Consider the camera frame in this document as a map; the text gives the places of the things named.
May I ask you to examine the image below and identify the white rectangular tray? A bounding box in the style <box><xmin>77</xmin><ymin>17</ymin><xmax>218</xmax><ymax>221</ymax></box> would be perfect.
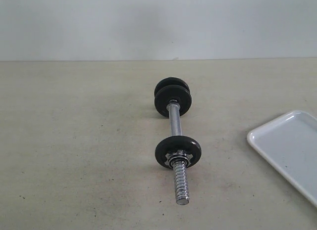
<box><xmin>247</xmin><ymin>110</ymin><xmax>317</xmax><ymax>205</ymax></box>

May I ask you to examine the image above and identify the black weight plate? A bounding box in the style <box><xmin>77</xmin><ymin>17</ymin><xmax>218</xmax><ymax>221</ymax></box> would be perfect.
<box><xmin>154</xmin><ymin>77</ymin><xmax>190</xmax><ymax>96</ymax></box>

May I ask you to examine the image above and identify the chrome dumbbell with black plates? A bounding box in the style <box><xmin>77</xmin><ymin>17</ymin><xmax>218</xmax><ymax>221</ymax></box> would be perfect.
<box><xmin>155</xmin><ymin>85</ymin><xmax>202</xmax><ymax>205</ymax></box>

